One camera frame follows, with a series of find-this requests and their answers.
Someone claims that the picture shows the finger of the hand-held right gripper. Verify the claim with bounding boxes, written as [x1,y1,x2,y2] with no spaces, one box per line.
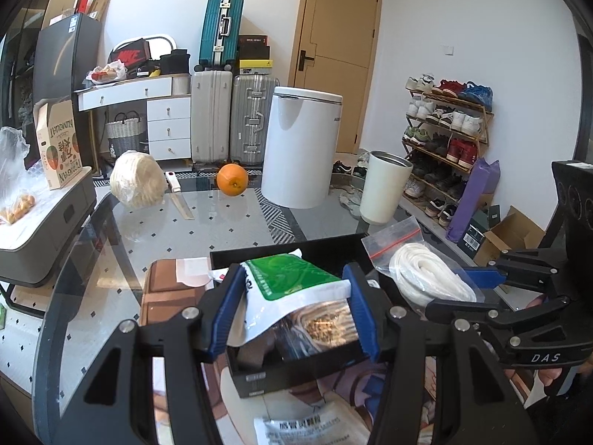
[425,294,575,331]
[451,249,562,289]

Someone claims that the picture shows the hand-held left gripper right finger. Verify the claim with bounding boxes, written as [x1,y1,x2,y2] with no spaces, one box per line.
[342,262,531,445]

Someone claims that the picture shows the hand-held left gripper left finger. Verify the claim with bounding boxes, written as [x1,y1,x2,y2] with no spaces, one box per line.
[58,263,247,445]

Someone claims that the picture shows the zip bag of white cord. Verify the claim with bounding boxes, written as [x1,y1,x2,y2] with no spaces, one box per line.
[361,215,478,309]

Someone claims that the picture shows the green and white packet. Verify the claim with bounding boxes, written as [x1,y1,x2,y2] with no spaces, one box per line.
[227,249,364,357]

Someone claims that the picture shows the black cardboard box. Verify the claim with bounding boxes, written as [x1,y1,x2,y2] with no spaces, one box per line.
[209,235,418,399]

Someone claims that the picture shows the person's right hand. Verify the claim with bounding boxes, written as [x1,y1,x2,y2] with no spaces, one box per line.
[504,362,585,383]

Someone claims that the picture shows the dark green shoe box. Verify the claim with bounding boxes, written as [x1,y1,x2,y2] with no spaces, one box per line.
[463,208,503,251]

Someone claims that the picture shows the open cardboard box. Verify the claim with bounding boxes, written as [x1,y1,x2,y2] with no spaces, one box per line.
[473,206,545,267]

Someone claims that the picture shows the printed cartoon desk mat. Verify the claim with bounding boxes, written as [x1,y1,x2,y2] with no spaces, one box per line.
[139,257,524,445]

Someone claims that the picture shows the purple yoga mat bag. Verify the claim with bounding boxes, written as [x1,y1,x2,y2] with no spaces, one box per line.
[447,158,501,242]

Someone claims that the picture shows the white medicine packet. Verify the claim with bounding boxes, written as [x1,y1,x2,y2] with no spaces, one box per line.
[254,408,374,445]

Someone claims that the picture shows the small white bin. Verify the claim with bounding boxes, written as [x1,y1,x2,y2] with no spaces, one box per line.
[359,151,413,225]

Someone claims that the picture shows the wooden shoe rack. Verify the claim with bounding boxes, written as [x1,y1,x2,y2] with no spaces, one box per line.
[402,74,494,228]

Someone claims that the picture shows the orange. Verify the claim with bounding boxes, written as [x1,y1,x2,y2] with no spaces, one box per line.
[216,163,249,197]

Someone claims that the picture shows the scattered sneakers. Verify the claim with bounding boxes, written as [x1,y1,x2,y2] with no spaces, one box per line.
[331,148,371,218]

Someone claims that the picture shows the shoe rack with shoes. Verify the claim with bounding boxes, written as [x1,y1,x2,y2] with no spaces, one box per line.
[402,73,493,228]

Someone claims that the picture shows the wrapped napa cabbage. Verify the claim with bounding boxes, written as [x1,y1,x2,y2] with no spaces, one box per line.
[110,151,168,210]

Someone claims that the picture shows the large white trash bin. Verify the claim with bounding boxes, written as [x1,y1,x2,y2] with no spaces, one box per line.
[261,86,344,209]

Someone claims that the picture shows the silver suitcase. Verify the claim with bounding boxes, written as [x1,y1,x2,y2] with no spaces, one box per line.
[229,74,281,165]

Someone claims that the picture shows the white suitcase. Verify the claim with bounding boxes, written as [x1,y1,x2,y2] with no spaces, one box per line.
[191,70,233,164]

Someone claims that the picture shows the woven basket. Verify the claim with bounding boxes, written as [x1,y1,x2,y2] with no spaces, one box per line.
[106,110,149,154]

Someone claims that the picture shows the printed fruit carton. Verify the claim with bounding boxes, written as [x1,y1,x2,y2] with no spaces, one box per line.
[33,98,84,191]

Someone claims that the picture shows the white desk with drawers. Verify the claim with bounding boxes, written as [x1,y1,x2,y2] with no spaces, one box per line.
[76,75,193,168]

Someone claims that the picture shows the black and yellow shoe box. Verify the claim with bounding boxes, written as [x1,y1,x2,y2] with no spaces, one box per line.
[238,59,274,76]

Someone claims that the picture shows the clear bag of kumquats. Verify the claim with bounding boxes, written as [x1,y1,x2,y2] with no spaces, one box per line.
[0,126,38,225]

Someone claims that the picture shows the black bag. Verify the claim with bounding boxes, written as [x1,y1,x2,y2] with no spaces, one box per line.
[159,49,192,76]

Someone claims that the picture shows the wooden door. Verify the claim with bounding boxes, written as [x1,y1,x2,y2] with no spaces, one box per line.
[287,0,383,155]

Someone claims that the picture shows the plain black box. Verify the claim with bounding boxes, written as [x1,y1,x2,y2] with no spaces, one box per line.
[238,45,271,61]

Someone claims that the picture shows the plastic bag of food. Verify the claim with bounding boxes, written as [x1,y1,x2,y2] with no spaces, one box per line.
[86,64,128,85]

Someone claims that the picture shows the red and black shoe box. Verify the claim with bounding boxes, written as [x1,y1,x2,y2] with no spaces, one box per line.
[107,38,151,75]

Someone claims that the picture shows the white-framed mirror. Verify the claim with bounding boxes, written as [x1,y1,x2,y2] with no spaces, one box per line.
[139,33,176,56]

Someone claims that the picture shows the teal suitcase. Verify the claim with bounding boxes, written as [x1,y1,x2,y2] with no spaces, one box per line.
[199,0,245,72]

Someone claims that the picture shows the dark grey fridge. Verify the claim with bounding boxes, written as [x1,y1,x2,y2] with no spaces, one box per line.
[33,13,103,116]

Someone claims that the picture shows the dark glass cabinet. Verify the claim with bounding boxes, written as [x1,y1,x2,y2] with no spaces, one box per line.
[0,0,86,131]

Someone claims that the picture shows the brown cardboard box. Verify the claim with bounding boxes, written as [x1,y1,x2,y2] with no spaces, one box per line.
[88,0,113,22]

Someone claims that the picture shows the white-handled knife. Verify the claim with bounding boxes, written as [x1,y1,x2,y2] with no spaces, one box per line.
[165,171,195,220]

